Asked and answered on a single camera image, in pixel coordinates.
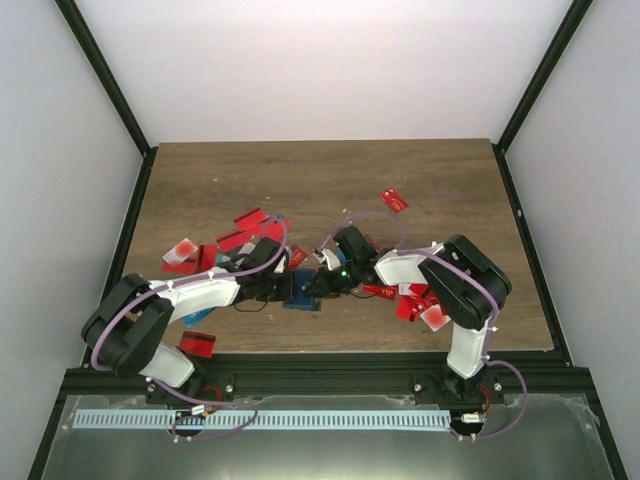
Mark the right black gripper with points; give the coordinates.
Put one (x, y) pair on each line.
(327, 287)

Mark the navy blue card holder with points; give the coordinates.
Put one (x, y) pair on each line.
(300, 299)

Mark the red striped card top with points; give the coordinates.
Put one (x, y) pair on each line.
(248, 219)

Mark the blue card left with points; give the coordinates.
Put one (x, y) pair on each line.
(193, 319)

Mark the white red dot card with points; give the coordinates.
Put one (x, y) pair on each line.
(182, 251)
(434, 317)

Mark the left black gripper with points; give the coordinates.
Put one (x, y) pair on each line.
(288, 292)

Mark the white slotted cable duct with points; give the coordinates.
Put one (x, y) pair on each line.
(420, 420)

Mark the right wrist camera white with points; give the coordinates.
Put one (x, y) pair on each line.
(327, 258)

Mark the red card front left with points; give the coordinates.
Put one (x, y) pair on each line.
(197, 344)

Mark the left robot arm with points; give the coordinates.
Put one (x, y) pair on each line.
(125, 332)

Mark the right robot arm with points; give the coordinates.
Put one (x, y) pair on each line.
(457, 279)

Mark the red vip card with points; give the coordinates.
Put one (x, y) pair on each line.
(297, 257)
(384, 292)

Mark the white red dot card left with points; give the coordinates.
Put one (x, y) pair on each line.
(182, 251)

